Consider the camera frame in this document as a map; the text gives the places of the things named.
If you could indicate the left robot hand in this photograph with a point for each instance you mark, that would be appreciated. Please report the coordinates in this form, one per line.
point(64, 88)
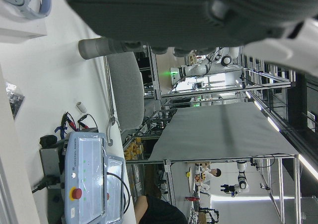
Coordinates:
point(161, 15)

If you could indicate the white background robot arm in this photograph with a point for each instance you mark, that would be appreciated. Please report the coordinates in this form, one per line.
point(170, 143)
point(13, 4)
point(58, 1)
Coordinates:
point(198, 68)

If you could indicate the grey metal box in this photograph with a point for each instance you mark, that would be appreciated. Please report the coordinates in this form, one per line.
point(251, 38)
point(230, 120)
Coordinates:
point(49, 162)

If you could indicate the small red box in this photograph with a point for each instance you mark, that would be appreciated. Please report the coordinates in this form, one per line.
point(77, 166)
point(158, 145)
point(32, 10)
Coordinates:
point(191, 198)

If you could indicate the grey fabric chair back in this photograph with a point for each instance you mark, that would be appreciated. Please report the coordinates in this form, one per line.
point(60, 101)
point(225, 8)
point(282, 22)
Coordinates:
point(126, 90)

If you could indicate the small white cylinder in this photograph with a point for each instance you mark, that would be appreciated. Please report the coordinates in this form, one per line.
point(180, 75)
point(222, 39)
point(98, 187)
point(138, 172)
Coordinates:
point(80, 106)

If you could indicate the red black clip lead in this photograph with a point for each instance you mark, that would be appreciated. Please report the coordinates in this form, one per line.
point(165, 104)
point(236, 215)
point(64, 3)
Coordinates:
point(65, 121)
point(83, 121)

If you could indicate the grey fabric canopy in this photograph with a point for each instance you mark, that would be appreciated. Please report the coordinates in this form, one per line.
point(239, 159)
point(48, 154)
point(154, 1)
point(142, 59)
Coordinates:
point(218, 134)

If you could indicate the yellow blocks pile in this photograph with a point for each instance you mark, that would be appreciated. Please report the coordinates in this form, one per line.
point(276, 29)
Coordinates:
point(133, 149)

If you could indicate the ceiling light strip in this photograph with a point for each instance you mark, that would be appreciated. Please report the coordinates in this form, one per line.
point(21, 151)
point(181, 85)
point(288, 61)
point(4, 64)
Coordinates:
point(273, 124)

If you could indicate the person in white shirt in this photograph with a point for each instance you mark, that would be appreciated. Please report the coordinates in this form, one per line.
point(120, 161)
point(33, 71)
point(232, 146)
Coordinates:
point(217, 172)

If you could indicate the grey teach pendant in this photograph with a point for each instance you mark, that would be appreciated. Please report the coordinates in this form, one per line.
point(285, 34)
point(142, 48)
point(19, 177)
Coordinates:
point(84, 164)

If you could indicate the black adapter block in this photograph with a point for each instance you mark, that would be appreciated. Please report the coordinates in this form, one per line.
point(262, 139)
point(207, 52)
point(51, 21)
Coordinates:
point(47, 140)

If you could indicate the bag of black screws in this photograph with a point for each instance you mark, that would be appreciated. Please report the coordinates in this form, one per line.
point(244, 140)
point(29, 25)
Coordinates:
point(15, 101)

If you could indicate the white vent grille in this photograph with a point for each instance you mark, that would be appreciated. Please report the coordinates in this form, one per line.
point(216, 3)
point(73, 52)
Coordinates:
point(310, 121)

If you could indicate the white robot with black gripper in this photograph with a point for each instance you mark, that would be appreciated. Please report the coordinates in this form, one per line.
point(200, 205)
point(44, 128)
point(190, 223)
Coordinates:
point(242, 184)

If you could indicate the person in black shirt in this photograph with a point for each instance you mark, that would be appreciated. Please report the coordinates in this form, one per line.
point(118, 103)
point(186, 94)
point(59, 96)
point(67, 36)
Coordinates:
point(161, 211)

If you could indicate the large aluminium scaffold frame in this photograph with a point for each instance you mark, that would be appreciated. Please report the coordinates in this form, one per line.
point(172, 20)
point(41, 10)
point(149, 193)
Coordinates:
point(296, 184)

